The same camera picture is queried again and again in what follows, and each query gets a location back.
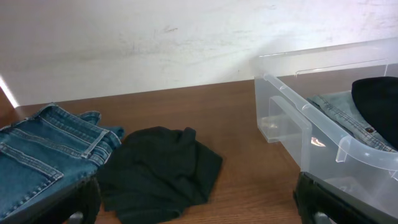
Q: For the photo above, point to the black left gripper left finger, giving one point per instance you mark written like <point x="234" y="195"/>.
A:
<point x="77" y="203"/>

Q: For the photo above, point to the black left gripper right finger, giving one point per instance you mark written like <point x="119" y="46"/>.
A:
<point x="320" y="202"/>

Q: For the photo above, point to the light blue jeans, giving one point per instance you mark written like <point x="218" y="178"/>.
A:
<point x="348" y="121"/>

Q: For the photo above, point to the black red grey garment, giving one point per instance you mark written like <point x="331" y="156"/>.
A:
<point x="376" y="100"/>

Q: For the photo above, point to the dark blue folded jeans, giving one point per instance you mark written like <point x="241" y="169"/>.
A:
<point x="50" y="150"/>

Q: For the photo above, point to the black folded garment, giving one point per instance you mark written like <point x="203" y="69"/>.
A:
<point x="156" y="173"/>

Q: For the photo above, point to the clear plastic storage bin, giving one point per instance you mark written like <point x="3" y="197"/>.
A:
<point x="303" y="99"/>

